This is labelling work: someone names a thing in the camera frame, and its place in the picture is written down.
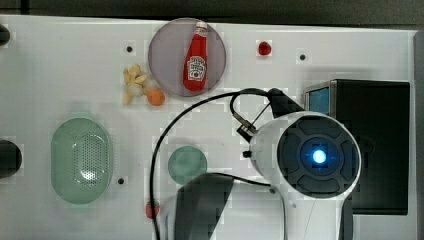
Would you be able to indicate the blue oven door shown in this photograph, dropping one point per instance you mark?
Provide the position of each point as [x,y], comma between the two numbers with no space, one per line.
[319,100]

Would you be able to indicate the black toaster oven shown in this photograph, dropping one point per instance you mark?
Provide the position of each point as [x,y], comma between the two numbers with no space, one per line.
[377,113]

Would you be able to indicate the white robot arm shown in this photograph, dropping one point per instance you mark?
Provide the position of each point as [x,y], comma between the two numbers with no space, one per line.
[310,163]

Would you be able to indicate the green cup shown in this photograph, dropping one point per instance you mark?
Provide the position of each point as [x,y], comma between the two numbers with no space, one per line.
[186,163]

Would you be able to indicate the red ketchup bottle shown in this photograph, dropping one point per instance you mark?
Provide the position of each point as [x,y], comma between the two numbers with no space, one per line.
[195,64]

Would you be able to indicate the orange ball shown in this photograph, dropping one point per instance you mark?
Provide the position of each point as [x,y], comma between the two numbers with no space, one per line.
[156,97]

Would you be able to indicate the grey round plate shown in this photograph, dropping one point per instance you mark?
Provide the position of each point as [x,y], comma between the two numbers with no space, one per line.
[168,50]

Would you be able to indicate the yellow plush toy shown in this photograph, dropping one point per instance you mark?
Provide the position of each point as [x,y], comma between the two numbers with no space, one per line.
[134,79]

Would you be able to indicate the small red tomato toy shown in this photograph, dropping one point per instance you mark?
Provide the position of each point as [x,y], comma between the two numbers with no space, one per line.
[264,49]

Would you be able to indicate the red strawberry toy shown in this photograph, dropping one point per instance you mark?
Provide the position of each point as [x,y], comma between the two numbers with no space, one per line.
[152,209]

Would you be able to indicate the green perforated basket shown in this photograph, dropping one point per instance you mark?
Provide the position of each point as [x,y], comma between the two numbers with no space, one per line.
[81,160]

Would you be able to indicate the black round mount lower left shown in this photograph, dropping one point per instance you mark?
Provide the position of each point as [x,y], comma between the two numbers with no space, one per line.
[10,158]

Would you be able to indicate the black round mount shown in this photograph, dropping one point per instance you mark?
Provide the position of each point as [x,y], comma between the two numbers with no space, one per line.
[10,158]
[4,35]

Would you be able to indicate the black round mount upper left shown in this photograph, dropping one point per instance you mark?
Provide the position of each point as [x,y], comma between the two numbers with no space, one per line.
[4,35]

